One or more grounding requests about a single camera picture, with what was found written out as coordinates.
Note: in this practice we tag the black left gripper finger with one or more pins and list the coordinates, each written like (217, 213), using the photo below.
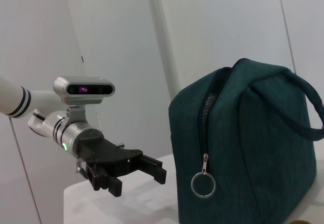
(108, 184)
(154, 172)

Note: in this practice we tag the dark teal insulated lunch bag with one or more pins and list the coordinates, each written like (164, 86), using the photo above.
(240, 145)

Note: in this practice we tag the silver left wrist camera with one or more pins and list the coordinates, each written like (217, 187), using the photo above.
(86, 89)

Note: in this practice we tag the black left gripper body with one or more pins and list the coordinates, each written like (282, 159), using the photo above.
(106, 155)

